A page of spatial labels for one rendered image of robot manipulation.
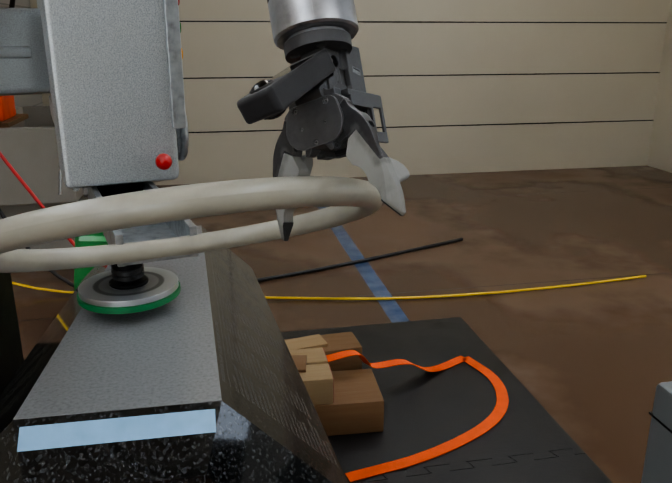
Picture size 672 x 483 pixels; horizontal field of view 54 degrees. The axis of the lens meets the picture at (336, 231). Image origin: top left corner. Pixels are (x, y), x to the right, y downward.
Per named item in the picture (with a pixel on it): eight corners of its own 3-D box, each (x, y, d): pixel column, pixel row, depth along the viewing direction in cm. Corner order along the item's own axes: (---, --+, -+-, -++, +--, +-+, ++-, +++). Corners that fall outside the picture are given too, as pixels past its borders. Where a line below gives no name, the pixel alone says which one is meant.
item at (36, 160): (-22, 271, 401) (-46, 130, 376) (31, 215, 523) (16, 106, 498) (84, 264, 412) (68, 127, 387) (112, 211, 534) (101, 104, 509)
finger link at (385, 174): (444, 191, 64) (386, 131, 68) (414, 191, 59) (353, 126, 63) (425, 214, 66) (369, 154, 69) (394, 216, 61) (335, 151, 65)
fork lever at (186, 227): (66, 187, 157) (64, 166, 156) (149, 180, 165) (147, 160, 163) (92, 271, 96) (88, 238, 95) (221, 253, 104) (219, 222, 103)
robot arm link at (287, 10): (316, -30, 63) (245, 7, 68) (325, 19, 62) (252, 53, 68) (369, -7, 70) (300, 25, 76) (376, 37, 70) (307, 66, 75)
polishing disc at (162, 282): (66, 309, 134) (66, 304, 134) (91, 273, 155) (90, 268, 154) (172, 304, 137) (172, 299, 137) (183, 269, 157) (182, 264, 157)
